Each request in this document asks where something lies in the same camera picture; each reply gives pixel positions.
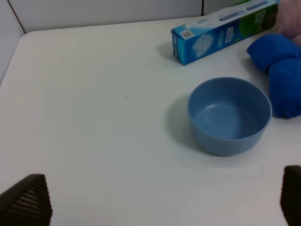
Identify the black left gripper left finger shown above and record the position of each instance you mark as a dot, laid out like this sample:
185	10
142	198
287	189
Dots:
26	203

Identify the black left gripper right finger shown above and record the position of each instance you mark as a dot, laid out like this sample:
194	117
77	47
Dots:
290	200

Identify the pink towel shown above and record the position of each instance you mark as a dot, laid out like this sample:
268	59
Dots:
288	20

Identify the blue plastic bowl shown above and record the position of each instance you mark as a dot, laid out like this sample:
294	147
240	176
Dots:
228	115

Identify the blue rolled towel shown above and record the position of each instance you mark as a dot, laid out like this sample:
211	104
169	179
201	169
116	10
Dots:
280	59

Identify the blue green toothpaste box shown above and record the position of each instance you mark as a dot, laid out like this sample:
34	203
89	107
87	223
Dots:
223	28

